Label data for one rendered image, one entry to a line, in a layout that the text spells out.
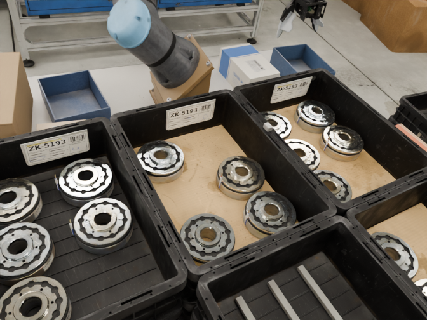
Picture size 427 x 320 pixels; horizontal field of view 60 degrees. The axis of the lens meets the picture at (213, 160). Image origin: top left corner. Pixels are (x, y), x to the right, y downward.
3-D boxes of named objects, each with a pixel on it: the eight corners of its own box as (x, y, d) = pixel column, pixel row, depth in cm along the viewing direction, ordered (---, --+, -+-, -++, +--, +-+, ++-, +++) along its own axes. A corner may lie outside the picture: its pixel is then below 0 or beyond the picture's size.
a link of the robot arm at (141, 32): (143, 73, 100) (104, 43, 90) (136, 42, 108) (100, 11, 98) (176, 47, 96) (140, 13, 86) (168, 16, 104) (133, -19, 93)
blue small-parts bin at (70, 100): (42, 98, 113) (37, 78, 108) (91, 87, 119) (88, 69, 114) (59, 139, 102) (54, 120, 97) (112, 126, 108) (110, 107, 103)
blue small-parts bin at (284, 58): (269, 63, 144) (273, 47, 139) (300, 59, 149) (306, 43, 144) (295, 93, 132) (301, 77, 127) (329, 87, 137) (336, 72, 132)
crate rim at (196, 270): (108, 123, 79) (107, 114, 77) (228, 95, 91) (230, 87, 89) (191, 286, 56) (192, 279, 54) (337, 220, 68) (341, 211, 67)
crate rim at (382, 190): (229, 95, 91) (230, 87, 89) (320, 73, 103) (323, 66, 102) (337, 219, 68) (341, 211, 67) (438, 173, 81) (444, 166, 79)
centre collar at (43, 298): (9, 302, 55) (8, 300, 55) (43, 286, 58) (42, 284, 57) (18, 331, 53) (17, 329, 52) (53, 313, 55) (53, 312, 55)
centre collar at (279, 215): (255, 204, 74) (255, 202, 74) (276, 199, 76) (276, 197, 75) (265, 223, 71) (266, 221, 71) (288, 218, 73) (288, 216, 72)
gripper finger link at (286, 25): (278, 40, 118) (298, 16, 114) (269, 32, 121) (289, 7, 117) (284, 45, 120) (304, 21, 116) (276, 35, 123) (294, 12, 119)
